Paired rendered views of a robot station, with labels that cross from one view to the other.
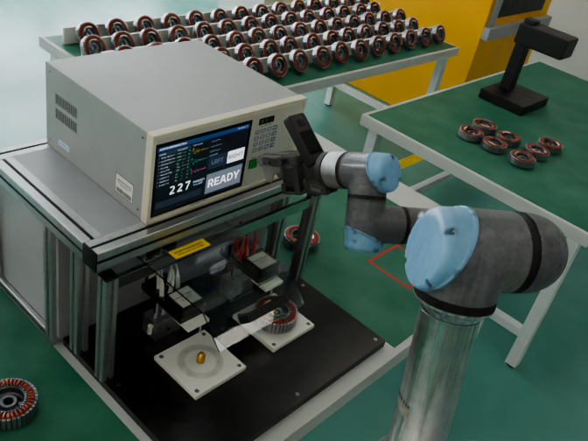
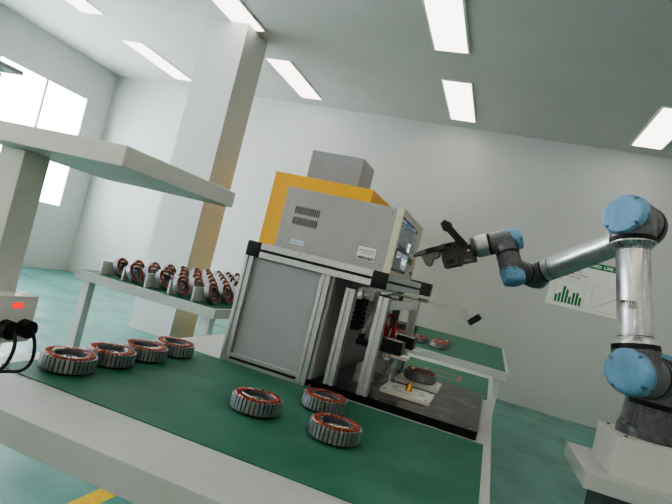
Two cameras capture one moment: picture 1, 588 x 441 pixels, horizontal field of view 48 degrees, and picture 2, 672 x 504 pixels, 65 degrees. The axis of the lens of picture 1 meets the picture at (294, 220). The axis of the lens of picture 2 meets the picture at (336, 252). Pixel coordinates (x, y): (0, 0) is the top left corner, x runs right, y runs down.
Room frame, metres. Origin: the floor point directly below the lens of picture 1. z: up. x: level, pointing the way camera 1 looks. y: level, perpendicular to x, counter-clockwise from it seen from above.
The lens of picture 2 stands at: (-0.35, 0.97, 1.10)
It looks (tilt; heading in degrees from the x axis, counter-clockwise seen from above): 2 degrees up; 341
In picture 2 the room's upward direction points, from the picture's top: 14 degrees clockwise
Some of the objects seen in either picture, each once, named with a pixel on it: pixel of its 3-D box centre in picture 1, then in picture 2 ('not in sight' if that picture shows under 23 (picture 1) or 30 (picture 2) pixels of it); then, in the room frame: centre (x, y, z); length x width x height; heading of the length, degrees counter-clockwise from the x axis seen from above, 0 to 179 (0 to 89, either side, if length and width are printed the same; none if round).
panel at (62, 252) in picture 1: (178, 240); (351, 324); (1.34, 0.27, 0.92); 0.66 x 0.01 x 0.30; 144
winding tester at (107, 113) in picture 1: (176, 120); (354, 236); (1.39, 0.32, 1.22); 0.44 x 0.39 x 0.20; 144
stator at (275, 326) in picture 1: (275, 313); (420, 375); (1.29, -0.01, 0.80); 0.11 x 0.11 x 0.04
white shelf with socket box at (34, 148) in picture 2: not in sight; (89, 268); (0.81, 1.07, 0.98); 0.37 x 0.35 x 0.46; 144
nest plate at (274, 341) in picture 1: (273, 321); (418, 382); (1.29, -0.01, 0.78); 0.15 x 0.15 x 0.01; 54
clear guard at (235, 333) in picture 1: (213, 273); (425, 310); (1.10, 0.14, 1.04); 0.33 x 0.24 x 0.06; 54
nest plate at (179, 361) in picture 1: (199, 362); (407, 392); (1.09, 0.14, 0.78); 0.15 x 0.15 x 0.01; 54
